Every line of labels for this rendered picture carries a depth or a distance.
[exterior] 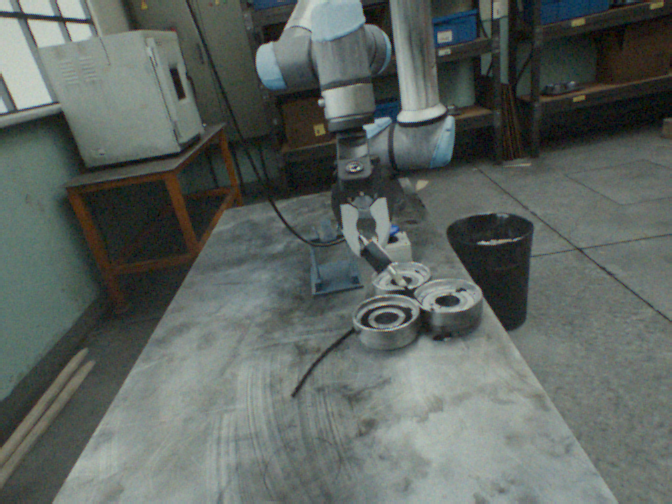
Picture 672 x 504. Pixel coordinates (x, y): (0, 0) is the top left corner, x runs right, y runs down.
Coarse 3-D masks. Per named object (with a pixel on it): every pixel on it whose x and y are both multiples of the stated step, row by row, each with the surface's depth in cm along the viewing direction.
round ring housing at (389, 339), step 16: (368, 304) 80; (400, 304) 79; (416, 304) 76; (368, 320) 76; (384, 320) 78; (400, 320) 75; (416, 320) 73; (368, 336) 72; (384, 336) 71; (400, 336) 71; (416, 336) 75
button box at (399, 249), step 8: (400, 232) 102; (376, 240) 101; (392, 240) 98; (400, 240) 98; (392, 248) 96; (400, 248) 96; (408, 248) 96; (392, 256) 97; (400, 256) 97; (408, 256) 97
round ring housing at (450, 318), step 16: (432, 288) 82; (448, 288) 81; (464, 288) 80; (480, 288) 77; (432, 304) 77; (448, 304) 80; (464, 304) 76; (480, 304) 74; (432, 320) 74; (448, 320) 73; (464, 320) 73
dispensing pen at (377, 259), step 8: (360, 232) 76; (360, 240) 77; (368, 248) 74; (376, 248) 75; (368, 256) 76; (376, 256) 74; (384, 256) 74; (376, 264) 76; (384, 264) 74; (392, 272) 75; (400, 280) 75; (408, 288) 75
